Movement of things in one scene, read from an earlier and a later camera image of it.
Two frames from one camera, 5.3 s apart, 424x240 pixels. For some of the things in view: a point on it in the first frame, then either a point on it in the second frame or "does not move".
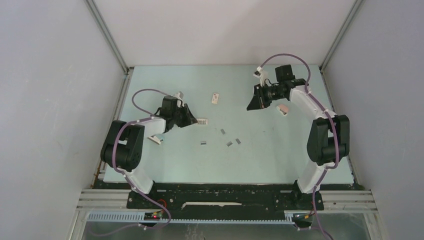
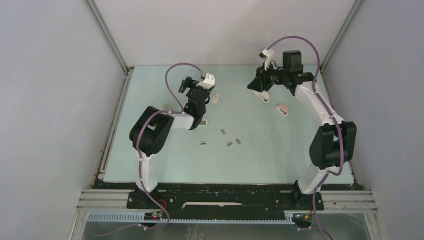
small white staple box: [215, 98] does not move
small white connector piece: [257, 72] -> [263, 54]
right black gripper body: [270, 94] -> [272, 77]
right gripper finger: [255, 103] -> [256, 84]
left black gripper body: [180, 115] -> [193, 84]
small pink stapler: [283, 109] does not move
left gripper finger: [185, 123] -> [185, 83]
